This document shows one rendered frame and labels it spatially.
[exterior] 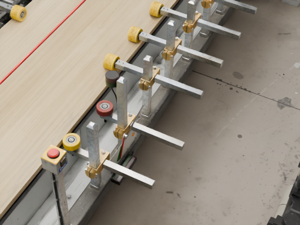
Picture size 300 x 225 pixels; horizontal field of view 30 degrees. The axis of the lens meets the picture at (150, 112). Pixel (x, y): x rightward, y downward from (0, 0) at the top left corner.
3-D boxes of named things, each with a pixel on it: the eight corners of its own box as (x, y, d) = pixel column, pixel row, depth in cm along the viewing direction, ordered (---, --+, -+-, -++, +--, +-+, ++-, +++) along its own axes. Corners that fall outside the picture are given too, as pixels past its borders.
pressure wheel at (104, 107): (116, 118, 274) (116, 102, 266) (108, 129, 269) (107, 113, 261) (102, 113, 277) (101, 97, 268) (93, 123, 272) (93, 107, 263)
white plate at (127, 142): (137, 136, 279) (137, 123, 272) (111, 173, 264) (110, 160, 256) (136, 136, 280) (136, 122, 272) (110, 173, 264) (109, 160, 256)
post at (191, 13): (189, 67, 326) (197, -1, 291) (187, 71, 324) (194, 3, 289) (184, 65, 327) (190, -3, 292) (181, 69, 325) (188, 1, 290)
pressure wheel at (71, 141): (79, 146, 262) (77, 130, 254) (83, 159, 257) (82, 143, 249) (62, 150, 260) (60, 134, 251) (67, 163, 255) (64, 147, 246)
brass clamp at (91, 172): (111, 159, 255) (110, 152, 252) (96, 181, 247) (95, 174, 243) (99, 154, 257) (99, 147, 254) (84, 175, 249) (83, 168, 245)
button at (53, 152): (61, 153, 206) (60, 150, 205) (55, 160, 203) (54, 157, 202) (52, 149, 207) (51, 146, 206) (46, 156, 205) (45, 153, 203)
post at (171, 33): (171, 90, 308) (177, 20, 273) (168, 94, 306) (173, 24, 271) (165, 88, 309) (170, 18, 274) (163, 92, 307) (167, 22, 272)
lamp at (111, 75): (122, 107, 257) (121, 73, 242) (115, 115, 254) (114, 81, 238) (110, 102, 259) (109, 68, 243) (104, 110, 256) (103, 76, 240)
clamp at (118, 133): (136, 122, 270) (136, 114, 266) (122, 140, 262) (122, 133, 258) (126, 118, 272) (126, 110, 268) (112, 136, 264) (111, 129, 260)
